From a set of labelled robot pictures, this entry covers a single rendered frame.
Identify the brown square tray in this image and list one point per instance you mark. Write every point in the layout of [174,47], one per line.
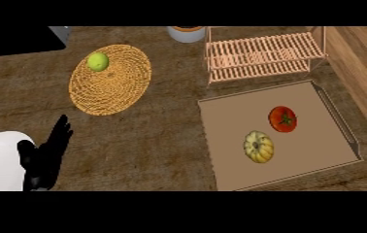
[281,136]

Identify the wooden tiered shelf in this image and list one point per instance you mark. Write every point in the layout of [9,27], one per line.
[262,57]

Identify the black appliance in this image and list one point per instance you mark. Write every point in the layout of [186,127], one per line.
[25,39]

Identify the wooden cabinet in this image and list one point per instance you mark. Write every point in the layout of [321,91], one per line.
[351,62]

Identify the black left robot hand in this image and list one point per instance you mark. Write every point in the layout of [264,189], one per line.
[50,152]

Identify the round woven wicker placemat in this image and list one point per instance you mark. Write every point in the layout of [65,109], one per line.
[110,80]

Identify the grey appliance corner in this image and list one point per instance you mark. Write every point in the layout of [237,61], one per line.
[60,33]

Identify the red tomato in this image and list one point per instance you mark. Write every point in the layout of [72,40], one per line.
[281,119]

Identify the grey pot with orange rim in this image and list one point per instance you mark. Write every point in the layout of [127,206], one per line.
[186,33]

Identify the yellow striped squash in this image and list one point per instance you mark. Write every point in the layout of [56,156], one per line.
[258,146]

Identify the green lime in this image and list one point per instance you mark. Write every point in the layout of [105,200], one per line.
[97,61]

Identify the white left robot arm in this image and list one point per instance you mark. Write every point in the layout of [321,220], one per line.
[9,160]

